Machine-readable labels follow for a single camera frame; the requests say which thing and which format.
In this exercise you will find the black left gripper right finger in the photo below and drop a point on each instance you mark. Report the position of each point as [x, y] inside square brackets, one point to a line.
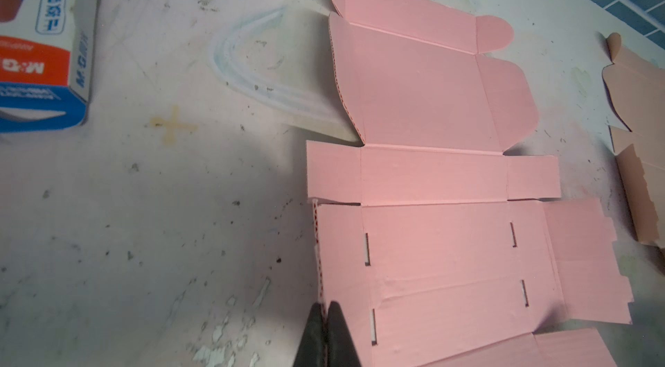
[341, 351]

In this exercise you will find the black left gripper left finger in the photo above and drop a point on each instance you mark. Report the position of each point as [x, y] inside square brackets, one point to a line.
[312, 350]

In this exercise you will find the pink cardboard box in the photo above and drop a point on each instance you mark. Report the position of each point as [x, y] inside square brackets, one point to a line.
[441, 248]

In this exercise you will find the tan flat cardboard box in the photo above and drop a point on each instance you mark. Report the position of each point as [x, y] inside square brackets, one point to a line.
[636, 89]

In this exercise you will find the white blue pencil box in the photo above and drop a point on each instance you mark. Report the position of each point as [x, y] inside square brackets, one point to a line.
[47, 61]

